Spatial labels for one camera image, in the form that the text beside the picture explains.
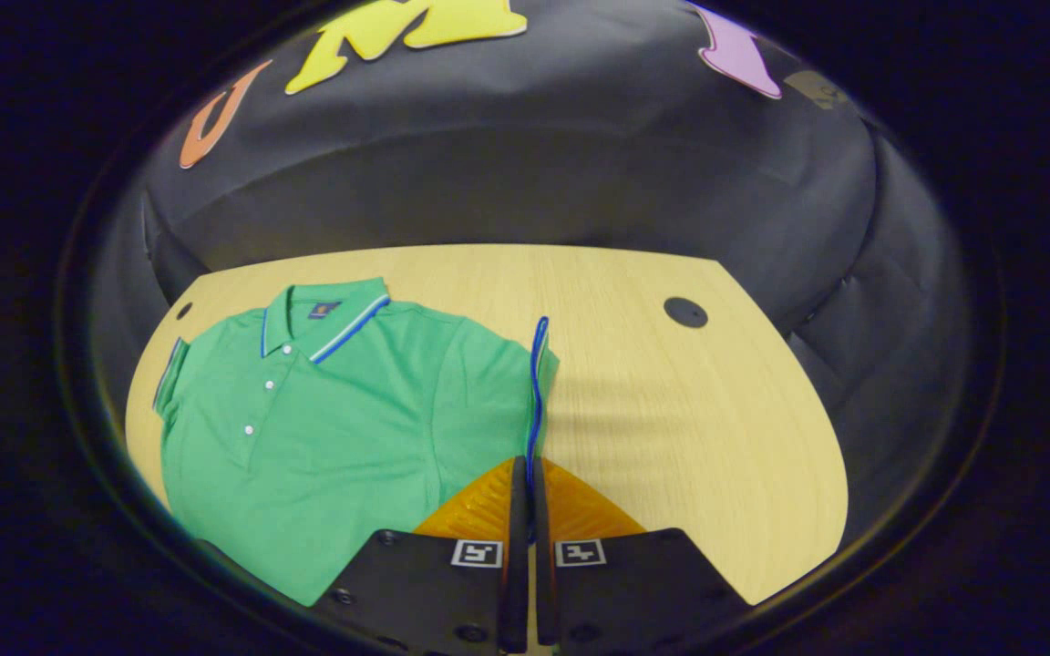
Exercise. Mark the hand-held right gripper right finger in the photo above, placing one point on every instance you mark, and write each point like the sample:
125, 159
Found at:
544, 583

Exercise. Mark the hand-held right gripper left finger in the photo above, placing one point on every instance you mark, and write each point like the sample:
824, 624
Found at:
517, 547

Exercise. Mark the green polo T-shirt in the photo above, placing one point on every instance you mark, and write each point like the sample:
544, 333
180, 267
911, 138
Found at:
343, 437

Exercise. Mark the black backdrop cloth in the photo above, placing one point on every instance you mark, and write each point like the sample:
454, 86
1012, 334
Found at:
534, 164

